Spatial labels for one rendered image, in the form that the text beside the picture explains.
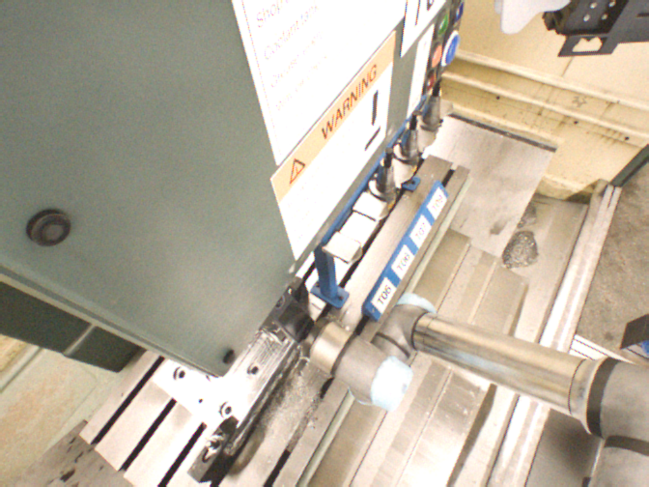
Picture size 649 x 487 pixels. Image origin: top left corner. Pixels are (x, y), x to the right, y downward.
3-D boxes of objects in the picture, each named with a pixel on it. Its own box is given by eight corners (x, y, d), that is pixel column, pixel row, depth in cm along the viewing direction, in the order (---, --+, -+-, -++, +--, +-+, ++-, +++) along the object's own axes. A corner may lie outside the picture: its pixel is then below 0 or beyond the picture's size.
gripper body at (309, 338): (255, 329, 68) (309, 365, 64) (243, 315, 60) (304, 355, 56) (278, 296, 70) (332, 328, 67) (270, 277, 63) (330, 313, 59)
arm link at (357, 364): (389, 417, 59) (395, 415, 51) (330, 380, 62) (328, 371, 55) (411, 374, 61) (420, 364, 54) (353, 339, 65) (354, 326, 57)
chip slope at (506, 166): (525, 193, 143) (558, 146, 120) (454, 350, 117) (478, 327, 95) (330, 119, 172) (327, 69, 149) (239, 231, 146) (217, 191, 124)
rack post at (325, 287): (350, 293, 100) (349, 240, 74) (340, 309, 98) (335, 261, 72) (319, 276, 103) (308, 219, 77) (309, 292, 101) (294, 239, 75)
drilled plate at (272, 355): (305, 330, 92) (303, 325, 88) (234, 442, 81) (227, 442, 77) (235, 287, 99) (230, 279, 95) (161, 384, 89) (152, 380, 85)
